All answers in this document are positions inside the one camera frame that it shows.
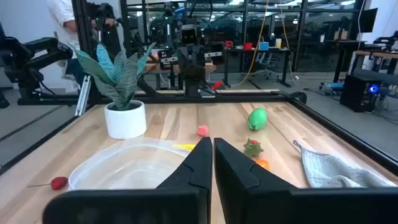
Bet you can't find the snake plant in white pot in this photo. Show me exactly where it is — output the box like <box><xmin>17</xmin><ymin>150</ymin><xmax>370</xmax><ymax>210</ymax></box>
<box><xmin>70</xmin><ymin>42</ymin><xmax>156</xmax><ymax>140</ymax></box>

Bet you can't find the red toy cherry with stem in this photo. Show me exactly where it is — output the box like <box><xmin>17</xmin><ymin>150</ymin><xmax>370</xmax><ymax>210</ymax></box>
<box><xmin>27</xmin><ymin>176</ymin><xmax>69</xmax><ymax>191</ymax></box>

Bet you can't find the yellow hanging cable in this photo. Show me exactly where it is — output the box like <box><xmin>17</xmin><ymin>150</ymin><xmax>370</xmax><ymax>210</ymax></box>
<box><xmin>231</xmin><ymin>0</ymin><xmax>270</xmax><ymax>88</ymax></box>

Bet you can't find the grey waffle cloth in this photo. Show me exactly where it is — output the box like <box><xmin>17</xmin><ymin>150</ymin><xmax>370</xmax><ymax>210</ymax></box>
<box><xmin>292</xmin><ymin>139</ymin><xmax>397</xmax><ymax>189</ymax></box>

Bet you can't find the person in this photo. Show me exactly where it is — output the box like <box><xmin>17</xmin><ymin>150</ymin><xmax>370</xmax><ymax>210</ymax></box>
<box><xmin>47</xmin><ymin>0</ymin><xmax>116</xmax><ymax>91</ymax></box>

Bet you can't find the clear plastic tupperware container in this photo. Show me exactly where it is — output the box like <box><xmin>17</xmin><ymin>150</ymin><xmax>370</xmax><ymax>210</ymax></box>
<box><xmin>67</xmin><ymin>136</ymin><xmax>195</xmax><ymax>191</ymax></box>

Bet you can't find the wooden desk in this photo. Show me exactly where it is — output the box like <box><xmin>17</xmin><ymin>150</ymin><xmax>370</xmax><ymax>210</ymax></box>
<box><xmin>354</xmin><ymin>49</ymin><xmax>398</xmax><ymax>75</ymax></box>

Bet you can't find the black monitor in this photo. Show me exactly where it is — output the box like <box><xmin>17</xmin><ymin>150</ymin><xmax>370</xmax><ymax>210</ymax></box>
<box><xmin>359</xmin><ymin>7</ymin><xmax>379</xmax><ymax>34</ymax></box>

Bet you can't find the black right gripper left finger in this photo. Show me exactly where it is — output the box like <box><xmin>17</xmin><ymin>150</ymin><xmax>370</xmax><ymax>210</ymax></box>
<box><xmin>42</xmin><ymin>136</ymin><xmax>214</xmax><ymax>224</ymax></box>

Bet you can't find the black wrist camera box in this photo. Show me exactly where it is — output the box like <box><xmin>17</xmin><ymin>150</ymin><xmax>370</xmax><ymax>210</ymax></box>
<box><xmin>180</xmin><ymin>24</ymin><xmax>199</xmax><ymax>46</ymax></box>

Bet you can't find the dark green toy avocado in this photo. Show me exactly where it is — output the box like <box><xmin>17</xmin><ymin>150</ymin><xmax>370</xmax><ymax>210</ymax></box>
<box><xmin>247</xmin><ymin>107</ymin><xmax>268</xmax><ymax>131</ymax></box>

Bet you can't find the wooden workbench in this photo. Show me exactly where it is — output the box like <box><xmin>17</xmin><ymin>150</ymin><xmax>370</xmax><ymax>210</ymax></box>
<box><xmin>141</xmin><ymin>60</ymin><xmax>218</xmax><ymax>91</ymax></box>

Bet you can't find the yellow toy stick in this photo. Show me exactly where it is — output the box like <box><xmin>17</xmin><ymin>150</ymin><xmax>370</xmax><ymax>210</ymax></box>
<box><xmin>170</xmin><ymin>142</ymin><xmax>197</xmax><ymax>152</ymax></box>

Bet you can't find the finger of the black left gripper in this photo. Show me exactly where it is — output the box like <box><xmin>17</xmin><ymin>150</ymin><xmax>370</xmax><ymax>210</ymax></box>
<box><xmin>192</xmin><ymin>46</ymin><xmax>206</xmax><ymax>78</ymax></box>
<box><xmin>178</xmin><ymin>46</ymin><xmax>193</xmax><ymax>78</ymax></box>

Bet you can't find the silver aluminium profile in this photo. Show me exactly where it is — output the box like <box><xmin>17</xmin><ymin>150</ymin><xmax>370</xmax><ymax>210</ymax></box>
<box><xmin>74</xmin><ymin>75</ymin><xmax>92</xmax><ymax>118</ymax></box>

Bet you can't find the orange toy carrot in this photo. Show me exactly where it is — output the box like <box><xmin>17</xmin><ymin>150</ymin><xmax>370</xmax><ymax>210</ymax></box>
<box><xmin>255</xmin><ymin>158</ymin><xmax>271</xmax><ymax>171</ymax></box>

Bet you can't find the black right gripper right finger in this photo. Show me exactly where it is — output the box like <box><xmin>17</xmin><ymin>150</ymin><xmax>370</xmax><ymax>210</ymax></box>
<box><xmin>213</xmin><ymin>137</ymin><xmax>398</xmax><ymax>224</ymax></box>

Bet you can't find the black computer tower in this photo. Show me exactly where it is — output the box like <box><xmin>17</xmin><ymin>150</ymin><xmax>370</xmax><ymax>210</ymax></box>
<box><xmin>340</xmin><ymin>73</ymin><xmax>382</xmax><ymax>113</ymax></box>

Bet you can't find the office chair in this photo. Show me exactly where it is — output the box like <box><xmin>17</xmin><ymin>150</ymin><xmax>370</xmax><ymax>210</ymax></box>
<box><xmin>253</xmin><ymin>51</ymin><xmax>280</xmax><ymax>80</ymax></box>

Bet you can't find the red strawberry with green leaves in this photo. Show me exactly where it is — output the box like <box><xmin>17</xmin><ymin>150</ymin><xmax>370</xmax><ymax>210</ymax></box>
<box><xmin>243</xmin><ymin>138</ymin><xmax>264</xmax><ymax>159</ymax></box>

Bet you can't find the black desk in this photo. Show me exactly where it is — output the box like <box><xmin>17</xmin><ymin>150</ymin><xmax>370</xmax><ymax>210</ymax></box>
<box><xmin>222</xmin><ymin>47</ymin><xmax>293</xmax><ymax>88</ymax></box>

